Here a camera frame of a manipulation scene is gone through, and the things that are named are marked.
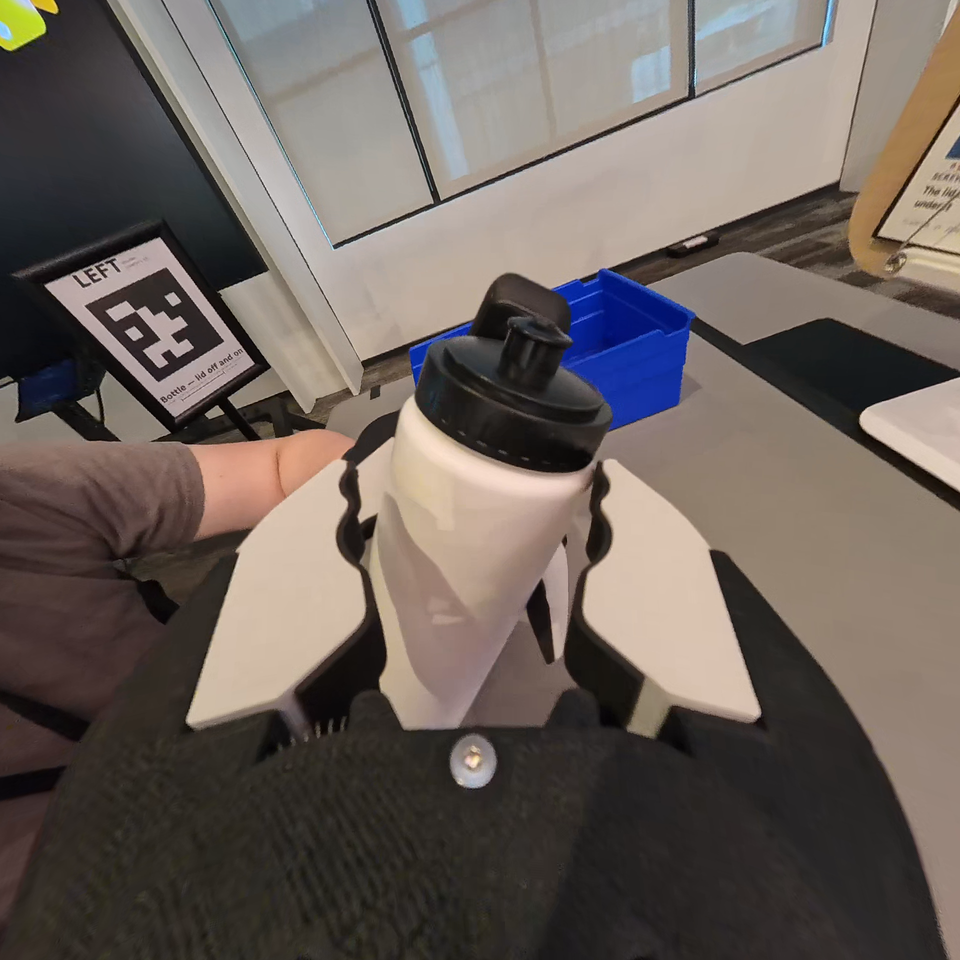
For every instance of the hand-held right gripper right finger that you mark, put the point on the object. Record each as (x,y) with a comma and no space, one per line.
(660,607)

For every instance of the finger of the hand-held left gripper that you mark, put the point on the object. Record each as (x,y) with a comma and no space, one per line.
(559,600)
(368,540)

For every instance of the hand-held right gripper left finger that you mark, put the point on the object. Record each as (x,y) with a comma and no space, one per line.
(292,600)

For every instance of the white plastic bottle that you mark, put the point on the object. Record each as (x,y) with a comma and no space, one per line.
(450,540)

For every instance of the black bottle lid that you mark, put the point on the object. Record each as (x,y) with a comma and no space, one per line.
(510,420)

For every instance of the blue plastic storage bin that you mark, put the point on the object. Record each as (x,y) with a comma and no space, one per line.
(637,360)

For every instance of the small black floor device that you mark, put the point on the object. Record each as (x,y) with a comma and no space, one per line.
(694,245)

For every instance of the black sign easel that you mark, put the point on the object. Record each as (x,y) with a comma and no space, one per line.
(238,420)

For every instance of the person's grey shirt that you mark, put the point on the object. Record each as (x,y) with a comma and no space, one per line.
(60,600)

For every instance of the black rectangular table pad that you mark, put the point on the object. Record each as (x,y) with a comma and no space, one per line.
(825,360)

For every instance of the black framed marker sign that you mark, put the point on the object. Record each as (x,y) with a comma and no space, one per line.
(150,330)

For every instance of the small blue floor box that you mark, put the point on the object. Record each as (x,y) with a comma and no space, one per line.
(52,390)

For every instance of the instruction sheet on stand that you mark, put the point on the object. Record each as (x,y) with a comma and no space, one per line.
(904,120)

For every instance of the printed instruction sheet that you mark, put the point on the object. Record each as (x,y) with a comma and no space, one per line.
(937,195)

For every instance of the yellow green object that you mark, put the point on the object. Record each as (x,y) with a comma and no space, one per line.
(22,26)

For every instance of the large dark wall panel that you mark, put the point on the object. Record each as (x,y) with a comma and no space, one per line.
(90,150)

